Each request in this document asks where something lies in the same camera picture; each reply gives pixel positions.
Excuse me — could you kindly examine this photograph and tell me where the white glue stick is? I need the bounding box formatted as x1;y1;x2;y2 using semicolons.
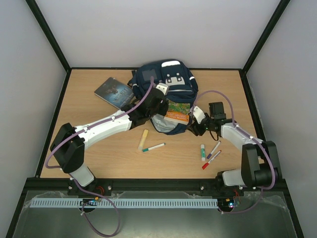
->
200;144;206;161

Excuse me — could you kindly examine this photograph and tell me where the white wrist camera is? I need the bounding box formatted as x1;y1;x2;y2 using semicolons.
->
156;83;169;95
192;106;206;124

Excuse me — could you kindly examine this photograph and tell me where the light blue slotted cable duct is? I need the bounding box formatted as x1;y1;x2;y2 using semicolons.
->
30;198;218;209

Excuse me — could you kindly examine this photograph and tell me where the navy blue student backpack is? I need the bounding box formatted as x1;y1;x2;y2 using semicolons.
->
128;59;199;135

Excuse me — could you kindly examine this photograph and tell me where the orange Treehouse book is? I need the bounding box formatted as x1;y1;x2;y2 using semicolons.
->
164;100;191;125

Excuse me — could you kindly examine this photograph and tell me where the black enclosure frame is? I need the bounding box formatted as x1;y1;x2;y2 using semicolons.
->
6;0;304;238

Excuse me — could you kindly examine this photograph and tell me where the teal capped white marker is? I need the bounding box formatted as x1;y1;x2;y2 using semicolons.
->
142;143;166;152

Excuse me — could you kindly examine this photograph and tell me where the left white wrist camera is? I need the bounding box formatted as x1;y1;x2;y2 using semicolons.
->
156;83;169;95

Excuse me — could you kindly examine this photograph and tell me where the red capped white marker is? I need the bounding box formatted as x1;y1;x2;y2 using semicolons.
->
202;150;222;170

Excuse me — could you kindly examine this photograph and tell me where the purple capped white marker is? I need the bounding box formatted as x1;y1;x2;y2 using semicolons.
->
206;141;221;159

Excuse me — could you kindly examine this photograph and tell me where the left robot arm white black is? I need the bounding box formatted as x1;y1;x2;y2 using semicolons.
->
50;84;168;187

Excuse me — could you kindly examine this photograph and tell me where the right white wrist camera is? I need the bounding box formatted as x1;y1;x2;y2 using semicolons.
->
192;106;206;124

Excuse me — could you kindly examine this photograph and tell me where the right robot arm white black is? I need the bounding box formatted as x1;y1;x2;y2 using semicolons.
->
188;102;282;194

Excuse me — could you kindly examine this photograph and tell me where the yellow highlighter pen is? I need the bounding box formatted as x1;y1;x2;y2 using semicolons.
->
138;129;149;151

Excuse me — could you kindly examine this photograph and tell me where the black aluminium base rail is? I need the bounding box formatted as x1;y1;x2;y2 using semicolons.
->
23;178;243;197

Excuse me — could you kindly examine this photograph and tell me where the dark blue hardcover book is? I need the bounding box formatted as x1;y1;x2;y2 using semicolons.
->
94;77;134;109

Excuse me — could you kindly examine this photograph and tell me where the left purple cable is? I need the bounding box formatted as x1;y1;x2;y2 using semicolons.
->
46;75;122;236

